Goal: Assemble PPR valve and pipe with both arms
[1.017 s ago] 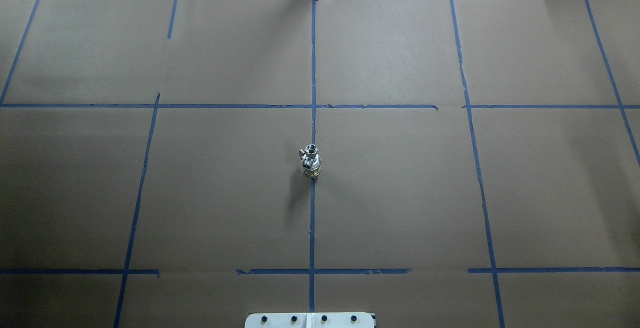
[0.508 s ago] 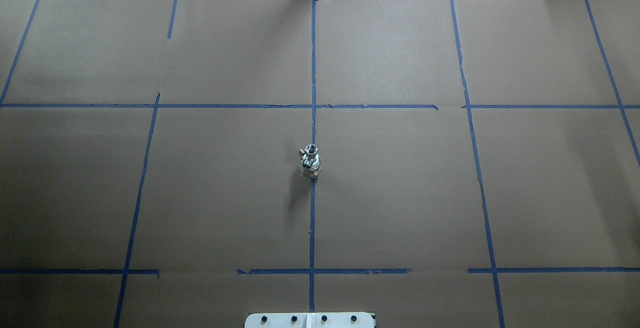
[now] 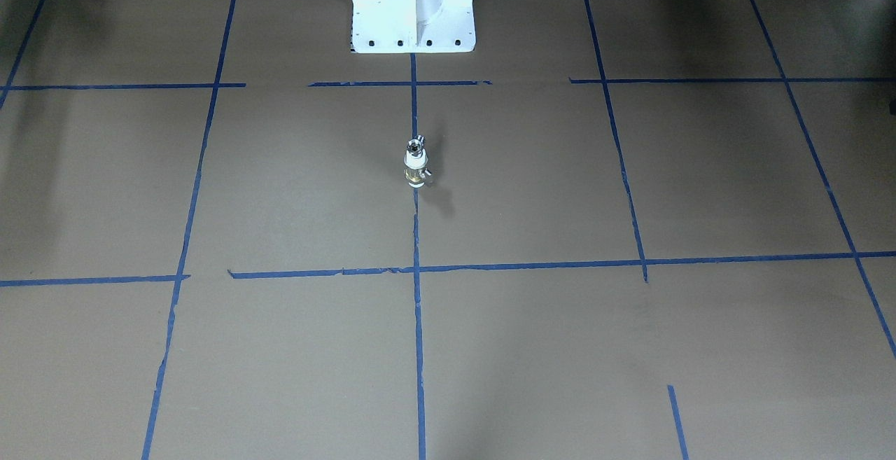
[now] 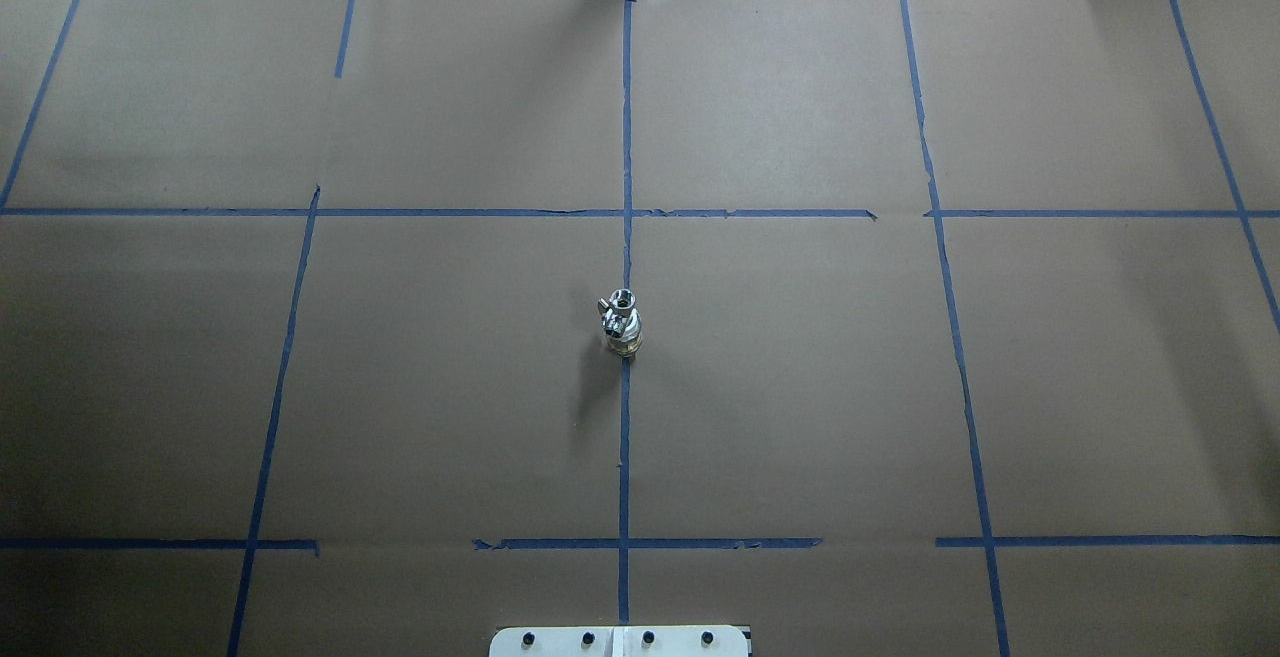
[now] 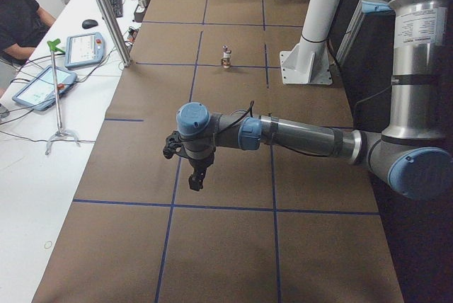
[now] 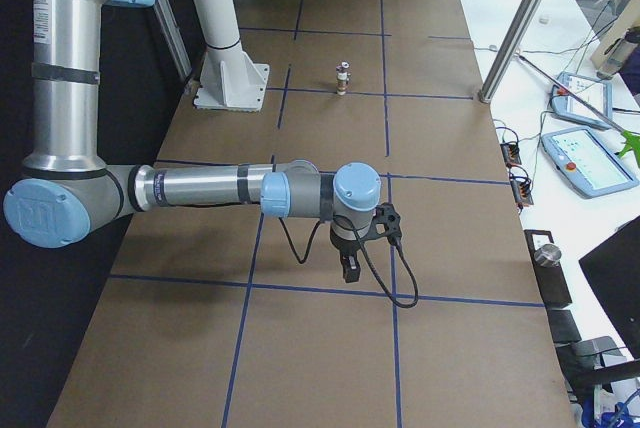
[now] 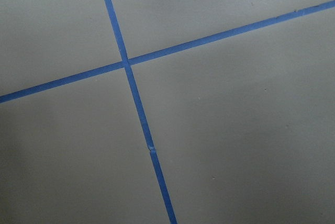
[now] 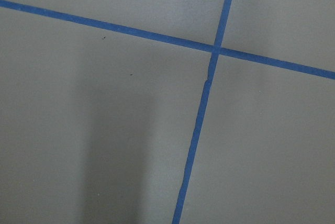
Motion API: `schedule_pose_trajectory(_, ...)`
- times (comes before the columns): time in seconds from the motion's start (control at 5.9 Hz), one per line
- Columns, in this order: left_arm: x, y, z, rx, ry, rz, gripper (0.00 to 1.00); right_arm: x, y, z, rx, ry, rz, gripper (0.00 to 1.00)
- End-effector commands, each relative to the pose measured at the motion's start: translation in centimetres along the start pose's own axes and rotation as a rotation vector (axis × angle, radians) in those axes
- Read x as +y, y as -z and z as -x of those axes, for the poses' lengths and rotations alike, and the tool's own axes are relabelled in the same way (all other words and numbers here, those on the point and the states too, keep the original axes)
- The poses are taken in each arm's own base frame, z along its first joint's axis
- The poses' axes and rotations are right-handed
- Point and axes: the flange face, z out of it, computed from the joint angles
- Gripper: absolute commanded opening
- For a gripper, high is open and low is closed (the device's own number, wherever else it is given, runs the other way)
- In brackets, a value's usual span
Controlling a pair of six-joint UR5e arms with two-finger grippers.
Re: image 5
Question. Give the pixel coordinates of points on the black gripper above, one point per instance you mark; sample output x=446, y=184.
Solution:
x=199, y=166

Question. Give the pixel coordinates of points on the silver pipe fitting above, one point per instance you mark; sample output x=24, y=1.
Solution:
x=226, y=51

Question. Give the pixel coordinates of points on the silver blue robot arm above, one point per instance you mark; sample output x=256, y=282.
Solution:
x=407, y=155

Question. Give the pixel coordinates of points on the upper blue teach pendant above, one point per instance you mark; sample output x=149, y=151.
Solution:
x=84, y=50

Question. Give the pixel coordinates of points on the blue teach pendant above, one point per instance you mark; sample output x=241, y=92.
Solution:
x=39, y=94
x=84, y=50

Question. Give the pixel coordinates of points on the lower blue teach pendant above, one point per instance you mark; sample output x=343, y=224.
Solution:
x=39, y=94

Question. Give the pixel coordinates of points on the black computer mouse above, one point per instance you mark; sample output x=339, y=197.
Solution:
x=89, y=23

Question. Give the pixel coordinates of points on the silver reacher grabber tool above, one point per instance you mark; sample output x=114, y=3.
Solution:
x=61, y=133

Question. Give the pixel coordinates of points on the person in black shirt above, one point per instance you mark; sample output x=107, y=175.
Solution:
x=24, y=24

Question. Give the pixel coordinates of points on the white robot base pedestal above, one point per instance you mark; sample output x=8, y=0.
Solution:
x=308, y=62

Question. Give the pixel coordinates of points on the aluminium frame post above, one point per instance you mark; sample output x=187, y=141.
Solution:
x=114, y=30

